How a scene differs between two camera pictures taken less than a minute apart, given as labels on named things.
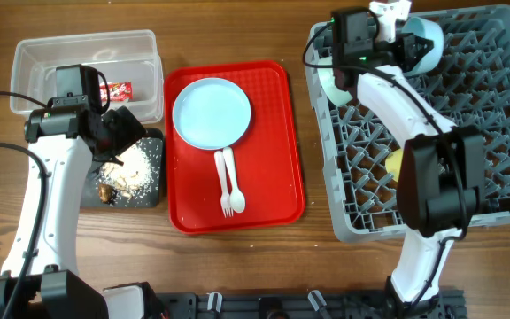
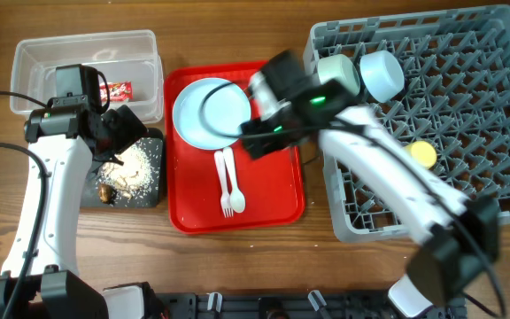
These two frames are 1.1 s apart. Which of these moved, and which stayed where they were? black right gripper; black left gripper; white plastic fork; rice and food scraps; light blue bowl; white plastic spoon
Moved: light blue bowl; black right gripper
Stayed: white plastic spoon; black left gripper; rice and food scraps; white plastic fork
